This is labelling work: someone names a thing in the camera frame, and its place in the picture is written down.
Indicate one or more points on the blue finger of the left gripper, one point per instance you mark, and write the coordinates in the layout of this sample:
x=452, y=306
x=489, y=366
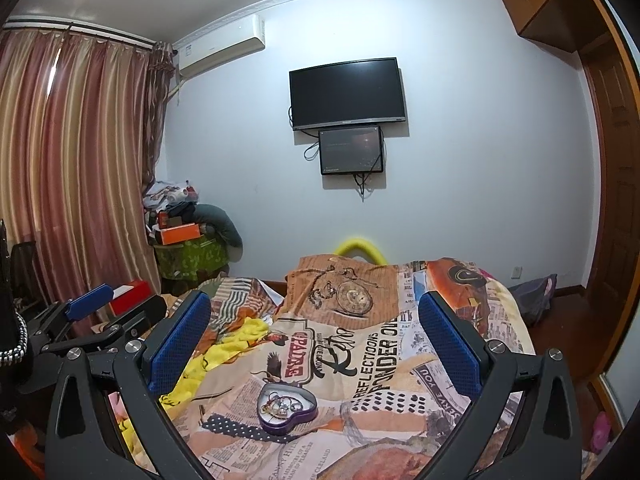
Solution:
x=54, y=323

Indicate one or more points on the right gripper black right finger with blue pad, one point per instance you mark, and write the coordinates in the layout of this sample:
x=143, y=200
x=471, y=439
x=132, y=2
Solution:
x=544, y=440

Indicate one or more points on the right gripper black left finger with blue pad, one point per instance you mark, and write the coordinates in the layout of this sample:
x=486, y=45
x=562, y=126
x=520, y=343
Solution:
x=83, y=441

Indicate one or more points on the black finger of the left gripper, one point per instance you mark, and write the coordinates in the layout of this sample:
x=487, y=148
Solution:
x=130, y=325

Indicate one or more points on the jewelry pile in tin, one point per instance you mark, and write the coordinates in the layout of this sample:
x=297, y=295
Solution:
x=280, y=406

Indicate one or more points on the red box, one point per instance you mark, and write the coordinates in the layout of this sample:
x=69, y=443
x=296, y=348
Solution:
x=128, y=296

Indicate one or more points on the pink toy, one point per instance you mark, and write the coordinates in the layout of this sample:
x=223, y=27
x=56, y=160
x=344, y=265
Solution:
x=601, y=430

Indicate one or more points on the green camouflage storage box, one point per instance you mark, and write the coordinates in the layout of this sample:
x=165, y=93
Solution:
x=192, y=259

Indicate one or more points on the orange box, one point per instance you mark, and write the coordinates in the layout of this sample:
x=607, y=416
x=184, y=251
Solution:
x=176, y=234

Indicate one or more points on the yellow cloth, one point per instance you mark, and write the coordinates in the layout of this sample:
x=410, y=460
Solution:
x=207, y=357

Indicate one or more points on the dark grey clothing pile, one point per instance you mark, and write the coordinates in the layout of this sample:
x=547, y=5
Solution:
x=216, y=221

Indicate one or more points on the dark bag on floor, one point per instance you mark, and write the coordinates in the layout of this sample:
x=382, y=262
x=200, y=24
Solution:
x=534, y=298

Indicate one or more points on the purple heart-shaped tin box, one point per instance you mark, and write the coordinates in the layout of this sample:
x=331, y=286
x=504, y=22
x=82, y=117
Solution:
x=278, y=427

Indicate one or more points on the printed newspaper-pattern bedspread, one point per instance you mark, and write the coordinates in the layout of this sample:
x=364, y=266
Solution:
x=349, y=333

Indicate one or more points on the striped red-gold curtain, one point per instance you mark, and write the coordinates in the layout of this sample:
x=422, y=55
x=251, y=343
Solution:
x=81, y=122

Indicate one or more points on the white air conditioner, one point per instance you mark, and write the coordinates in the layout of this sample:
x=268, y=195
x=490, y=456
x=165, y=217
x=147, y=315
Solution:
x=221, y=46

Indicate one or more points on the small black wall monitor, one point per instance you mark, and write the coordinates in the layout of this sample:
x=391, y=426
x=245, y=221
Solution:
x=353, y=150

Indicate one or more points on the large black wall television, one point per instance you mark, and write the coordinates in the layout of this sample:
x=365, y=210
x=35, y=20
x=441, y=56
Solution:
x=347, y=93

